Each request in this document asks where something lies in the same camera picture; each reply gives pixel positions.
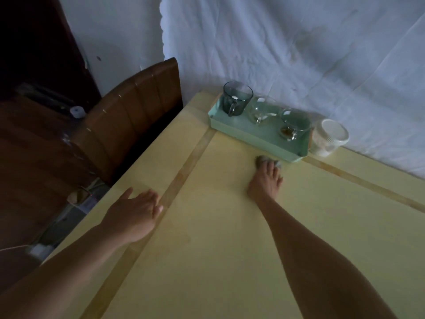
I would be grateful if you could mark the person's right forearm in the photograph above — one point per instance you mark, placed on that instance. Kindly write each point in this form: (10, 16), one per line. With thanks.
(315, 262)

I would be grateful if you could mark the person's left forearm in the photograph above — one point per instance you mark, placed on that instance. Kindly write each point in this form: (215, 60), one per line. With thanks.
(56, 272)

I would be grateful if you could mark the blue grey rag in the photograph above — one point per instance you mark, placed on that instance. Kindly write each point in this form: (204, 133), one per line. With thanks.
(264, 159)

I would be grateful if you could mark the clear glass cup brown residue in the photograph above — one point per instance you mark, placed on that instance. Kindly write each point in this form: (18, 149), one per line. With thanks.
(294, 124)

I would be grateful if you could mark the dark wooden door frame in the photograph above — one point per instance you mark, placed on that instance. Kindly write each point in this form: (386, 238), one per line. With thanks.
(79, 46)

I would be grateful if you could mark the yellow dining table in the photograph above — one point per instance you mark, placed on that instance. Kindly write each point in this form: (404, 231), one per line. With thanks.
(215, 229)

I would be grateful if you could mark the person's left hand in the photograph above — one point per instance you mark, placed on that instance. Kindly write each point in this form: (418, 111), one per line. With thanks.
(132, 215)

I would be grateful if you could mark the mint green tray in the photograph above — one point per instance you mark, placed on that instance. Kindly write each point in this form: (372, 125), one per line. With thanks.
(259, 134)

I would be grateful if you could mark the white power strip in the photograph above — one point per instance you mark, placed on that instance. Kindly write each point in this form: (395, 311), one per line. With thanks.
(40, 249)

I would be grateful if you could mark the brown wooden chair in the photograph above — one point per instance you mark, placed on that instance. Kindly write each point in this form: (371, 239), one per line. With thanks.
(132, 112)

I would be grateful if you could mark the white lidded jar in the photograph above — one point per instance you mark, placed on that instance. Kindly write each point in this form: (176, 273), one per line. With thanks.
(328, 137)

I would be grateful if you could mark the white wall cloth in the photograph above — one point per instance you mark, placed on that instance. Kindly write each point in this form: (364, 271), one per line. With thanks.
(299, 63)

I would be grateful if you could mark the person's right hand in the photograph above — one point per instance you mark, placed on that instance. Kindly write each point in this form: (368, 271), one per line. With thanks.
(264, 184)

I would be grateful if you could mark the dark glass mug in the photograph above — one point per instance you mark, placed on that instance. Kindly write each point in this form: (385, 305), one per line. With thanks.
(236, 97)

